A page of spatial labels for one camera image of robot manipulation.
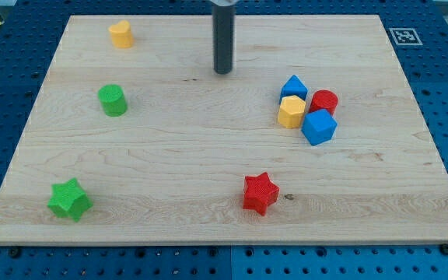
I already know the yellow hexagon block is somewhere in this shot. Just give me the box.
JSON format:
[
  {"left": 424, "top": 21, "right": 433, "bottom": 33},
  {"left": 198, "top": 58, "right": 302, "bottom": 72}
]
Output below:
[{"left": 278, "top": 95, "right": 306, "bottom": 128}]

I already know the blue triangular prism block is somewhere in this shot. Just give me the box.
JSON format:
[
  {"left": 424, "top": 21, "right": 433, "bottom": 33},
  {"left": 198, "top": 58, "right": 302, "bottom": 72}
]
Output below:
[{"left": 279, "top": 75, "right": 309, "bottom": 102}]

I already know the light wooden board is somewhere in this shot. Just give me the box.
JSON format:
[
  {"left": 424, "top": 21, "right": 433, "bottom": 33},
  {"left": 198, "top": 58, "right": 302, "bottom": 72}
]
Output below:
[{"left": 0, "top": 15, "right": 448, "bottom": 247}]

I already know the silver rod mount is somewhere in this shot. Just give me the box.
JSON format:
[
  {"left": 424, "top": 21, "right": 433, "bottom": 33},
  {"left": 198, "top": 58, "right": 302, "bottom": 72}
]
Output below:
[{"left": 209, "top": 0, "right": 239, "bottom": 7}]

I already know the white fiducial marker tag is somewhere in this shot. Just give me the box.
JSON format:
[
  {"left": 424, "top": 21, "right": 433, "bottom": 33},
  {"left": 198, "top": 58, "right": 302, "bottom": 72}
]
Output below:
[{"left": 389, "top": 27, "right": 422, "bottom": 46}]

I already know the green cylinder block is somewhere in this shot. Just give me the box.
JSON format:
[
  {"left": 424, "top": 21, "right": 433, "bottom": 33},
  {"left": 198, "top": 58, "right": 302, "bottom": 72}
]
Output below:
[{"left": 98, "top": 84, "right": 128, "bottom": 117}]

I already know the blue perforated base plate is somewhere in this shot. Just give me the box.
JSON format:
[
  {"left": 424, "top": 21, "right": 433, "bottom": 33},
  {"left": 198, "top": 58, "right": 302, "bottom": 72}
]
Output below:
[{"left": 0, "top": 0, "right": 448, "bottom": 279}]

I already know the yellow heart block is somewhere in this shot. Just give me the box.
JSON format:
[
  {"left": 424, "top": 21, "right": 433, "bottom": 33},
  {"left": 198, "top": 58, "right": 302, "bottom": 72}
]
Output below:
[{"left": 108, "top": 19, "right": 134, "bottom": 48}]

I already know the blue cube block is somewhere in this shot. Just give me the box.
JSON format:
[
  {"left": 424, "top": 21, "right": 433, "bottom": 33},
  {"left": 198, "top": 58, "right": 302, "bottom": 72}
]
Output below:
[{"left": 301, "top": 109, "right": 338, "bottom": 145}]

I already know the green star block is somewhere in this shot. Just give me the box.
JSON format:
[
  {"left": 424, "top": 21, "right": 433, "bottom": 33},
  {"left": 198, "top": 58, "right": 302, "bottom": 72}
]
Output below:
[{"left": 47, "top": 177, "right": 93, "bottom": 222}]

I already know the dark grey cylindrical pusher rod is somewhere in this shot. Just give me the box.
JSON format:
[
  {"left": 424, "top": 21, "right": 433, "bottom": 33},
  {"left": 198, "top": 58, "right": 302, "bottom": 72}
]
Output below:
[{"left": 212, "top": 4, "right": 235, "bottom": 75}]

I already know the red star block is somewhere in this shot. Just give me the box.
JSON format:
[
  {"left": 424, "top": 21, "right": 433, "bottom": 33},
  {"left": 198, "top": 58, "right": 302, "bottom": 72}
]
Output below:
[{"left": 243, "top": 172, "right": 280, "bottom": 216}]

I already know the red cylinder block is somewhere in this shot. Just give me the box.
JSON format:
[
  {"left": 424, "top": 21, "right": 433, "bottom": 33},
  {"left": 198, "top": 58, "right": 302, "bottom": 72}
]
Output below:
[{"left": 308, "top": 89, "right": 338, "bottom": 116}]

